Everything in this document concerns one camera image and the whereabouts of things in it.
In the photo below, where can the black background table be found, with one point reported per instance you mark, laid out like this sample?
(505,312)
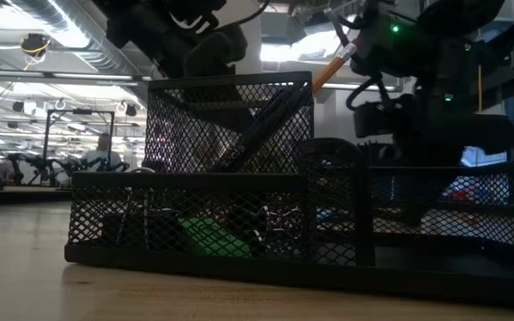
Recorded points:
(25,196)

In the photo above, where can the red box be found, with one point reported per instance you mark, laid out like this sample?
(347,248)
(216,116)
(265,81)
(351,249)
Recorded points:
(462,195)

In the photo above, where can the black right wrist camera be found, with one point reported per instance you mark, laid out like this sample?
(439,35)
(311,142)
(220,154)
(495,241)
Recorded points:
(375,120)

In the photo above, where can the silver ceiling duct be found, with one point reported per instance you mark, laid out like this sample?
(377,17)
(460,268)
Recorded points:
(60,22)

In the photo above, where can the black metal frame stand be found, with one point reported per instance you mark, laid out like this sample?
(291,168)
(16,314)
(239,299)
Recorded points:
(78,111)

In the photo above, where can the black ceiling dome camera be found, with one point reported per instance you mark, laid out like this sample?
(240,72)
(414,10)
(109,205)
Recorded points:
(35,43)

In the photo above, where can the silver table lamp white shade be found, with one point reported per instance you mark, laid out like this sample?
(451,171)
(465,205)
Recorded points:
(253,53)

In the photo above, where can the person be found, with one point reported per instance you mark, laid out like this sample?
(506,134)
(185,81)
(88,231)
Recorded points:
(101,156)

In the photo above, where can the black pen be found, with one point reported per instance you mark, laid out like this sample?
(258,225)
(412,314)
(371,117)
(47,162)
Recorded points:
(257,134)

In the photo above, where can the black binder clip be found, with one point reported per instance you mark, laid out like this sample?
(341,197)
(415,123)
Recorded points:
(141,232)
(279,223)

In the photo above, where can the green binder clip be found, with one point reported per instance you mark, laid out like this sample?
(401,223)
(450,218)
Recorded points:
(212,238)

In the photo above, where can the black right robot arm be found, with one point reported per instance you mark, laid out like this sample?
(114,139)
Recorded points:
(453,138)

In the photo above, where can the orange pencil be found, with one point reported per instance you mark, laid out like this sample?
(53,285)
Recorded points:
(330,71)

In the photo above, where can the black mesh desk organizer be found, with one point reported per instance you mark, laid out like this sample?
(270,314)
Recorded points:
(185,183)

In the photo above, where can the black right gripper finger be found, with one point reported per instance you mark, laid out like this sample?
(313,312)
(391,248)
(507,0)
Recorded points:
(368,53)

